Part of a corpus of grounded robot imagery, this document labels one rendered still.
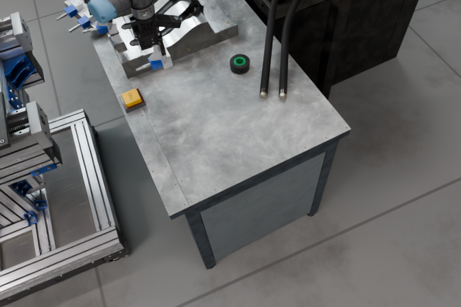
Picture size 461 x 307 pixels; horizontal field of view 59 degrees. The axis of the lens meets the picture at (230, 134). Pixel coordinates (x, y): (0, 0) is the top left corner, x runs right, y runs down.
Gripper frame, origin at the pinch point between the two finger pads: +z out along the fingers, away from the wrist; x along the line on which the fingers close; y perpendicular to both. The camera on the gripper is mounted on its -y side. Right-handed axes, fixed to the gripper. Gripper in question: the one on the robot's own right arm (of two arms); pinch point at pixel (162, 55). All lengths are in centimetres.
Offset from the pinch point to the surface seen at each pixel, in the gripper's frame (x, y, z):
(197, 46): -10.0, -16.9, 12.3
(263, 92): 24.8, -28.5, 12.0
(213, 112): 21.8, -8.6, 15.0
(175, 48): -10.0, -7.7, 9.3
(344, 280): 85, -39, 95
